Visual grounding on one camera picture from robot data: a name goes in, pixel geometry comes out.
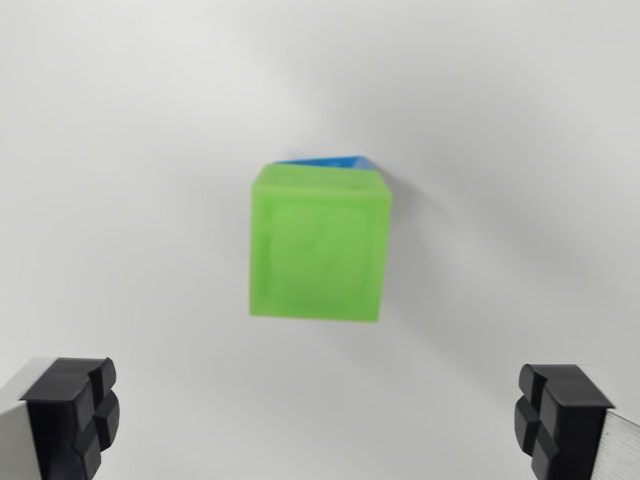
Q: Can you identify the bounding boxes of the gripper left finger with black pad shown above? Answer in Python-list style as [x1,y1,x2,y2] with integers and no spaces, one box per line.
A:
[0,356,122,480]

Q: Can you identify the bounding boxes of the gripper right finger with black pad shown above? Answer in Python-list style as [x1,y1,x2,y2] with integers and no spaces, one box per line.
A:
[513,363,640,480]

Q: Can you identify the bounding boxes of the green embossed soft cube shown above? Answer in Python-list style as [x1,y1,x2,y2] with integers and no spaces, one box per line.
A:
[247,163,393,324]

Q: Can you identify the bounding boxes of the blue embossed soft cube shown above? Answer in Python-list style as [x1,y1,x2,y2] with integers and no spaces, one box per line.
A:
[272,154,384,174]

